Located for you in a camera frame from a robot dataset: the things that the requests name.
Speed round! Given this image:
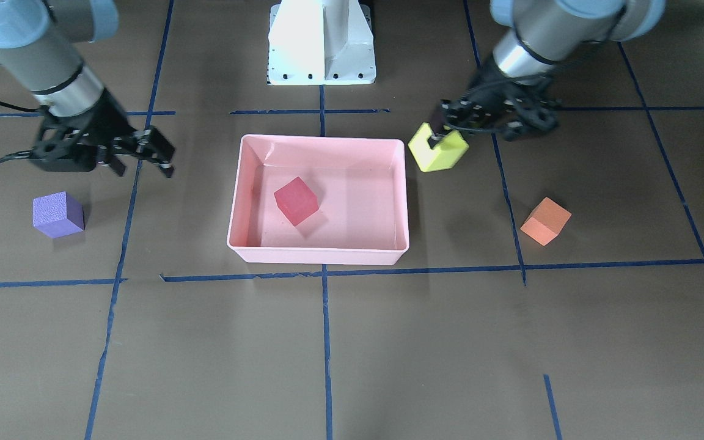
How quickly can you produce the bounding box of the pink foam block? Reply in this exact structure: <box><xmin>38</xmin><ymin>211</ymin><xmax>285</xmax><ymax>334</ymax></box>
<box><xmin>274</xmin><ymin>177</ymin><xmax>320</xmax><ymax>226</ymax></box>

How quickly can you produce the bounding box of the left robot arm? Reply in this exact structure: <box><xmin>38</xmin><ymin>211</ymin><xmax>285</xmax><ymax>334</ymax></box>
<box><xmin>427</xmin><ymin>1</ymin><xmax>667</xmax><ymax>149</ymax></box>

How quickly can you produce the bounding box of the pink plastic bin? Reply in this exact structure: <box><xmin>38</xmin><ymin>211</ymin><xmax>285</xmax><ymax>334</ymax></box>
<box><xmin>227</xmin><ymin>134</ymin><xmax>410</xmax><ymax>266</ymax></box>

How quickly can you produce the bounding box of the yellow foam block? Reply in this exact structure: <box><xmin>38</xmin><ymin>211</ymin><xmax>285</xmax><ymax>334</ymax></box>
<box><xmin>408</xmin><ymin>122</ymin><xmax>469</xmax><ymax>173</ymax></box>

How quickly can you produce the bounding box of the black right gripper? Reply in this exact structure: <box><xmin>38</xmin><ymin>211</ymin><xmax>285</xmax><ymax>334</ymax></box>
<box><xmin>29</xmin><ymin>92</ymin><xmax>175</xmax><ymax>178</ymax></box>

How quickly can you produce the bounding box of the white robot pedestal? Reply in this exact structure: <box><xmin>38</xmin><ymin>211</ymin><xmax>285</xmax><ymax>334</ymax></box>
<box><xmin>266</xmin><ymin>1</ymin><xmax>377</xmax><ymax>86</ymax></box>

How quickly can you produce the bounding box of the purple foam block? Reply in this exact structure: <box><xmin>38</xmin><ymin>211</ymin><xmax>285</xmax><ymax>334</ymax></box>
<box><xmin>32</xmin><ymin>191</ymin><xmax>86</xmax><ymax>238</ymax></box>

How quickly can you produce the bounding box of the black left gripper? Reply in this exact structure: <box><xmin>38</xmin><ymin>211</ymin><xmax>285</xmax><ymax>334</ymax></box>
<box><xmin>428</xmin><ymin>61</ymin><xmax>559</xmax><ymax>147</ymax></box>

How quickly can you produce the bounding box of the orange foam block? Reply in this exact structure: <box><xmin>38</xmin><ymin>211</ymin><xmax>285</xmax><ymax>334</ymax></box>
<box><xmin>519</xmin><ymin>197</ymin><xmax>572</xmax><ymax>247</ymax></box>

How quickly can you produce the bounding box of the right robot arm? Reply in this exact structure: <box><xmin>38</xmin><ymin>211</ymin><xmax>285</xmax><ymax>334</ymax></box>
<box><xmin>0</xmin><ymin>1</ymin><xmax>174</xmax><ymax>178</ymax></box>

